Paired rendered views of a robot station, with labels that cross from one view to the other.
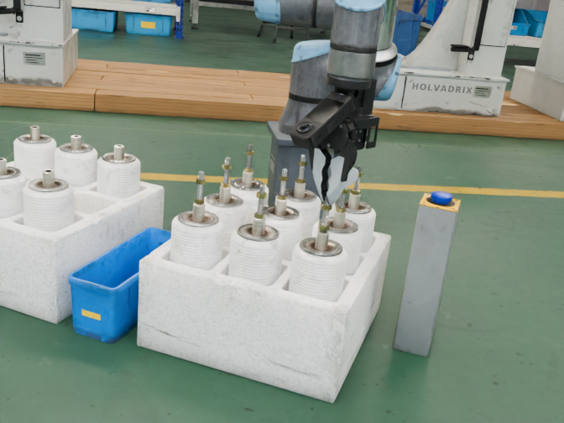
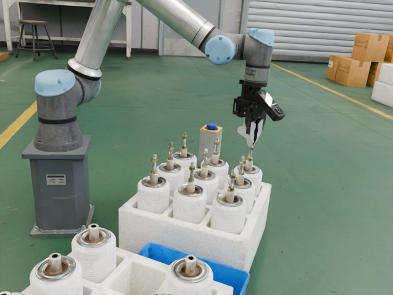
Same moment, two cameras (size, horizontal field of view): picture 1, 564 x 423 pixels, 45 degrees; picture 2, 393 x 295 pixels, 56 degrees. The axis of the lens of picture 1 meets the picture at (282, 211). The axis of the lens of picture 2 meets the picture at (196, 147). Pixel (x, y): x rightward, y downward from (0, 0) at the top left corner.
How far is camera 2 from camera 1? 164 cm
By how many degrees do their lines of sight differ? 82
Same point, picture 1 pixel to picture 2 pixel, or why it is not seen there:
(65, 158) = (78, 278)
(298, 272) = (257, 184)
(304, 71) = (69, 99)
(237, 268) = (250, 205)
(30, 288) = not seen: outside the picture
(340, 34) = (268, 60)
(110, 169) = (113, 245)
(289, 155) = (82, 163)
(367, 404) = not seen: hidden behind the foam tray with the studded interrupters
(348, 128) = not seen: hidden behind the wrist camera
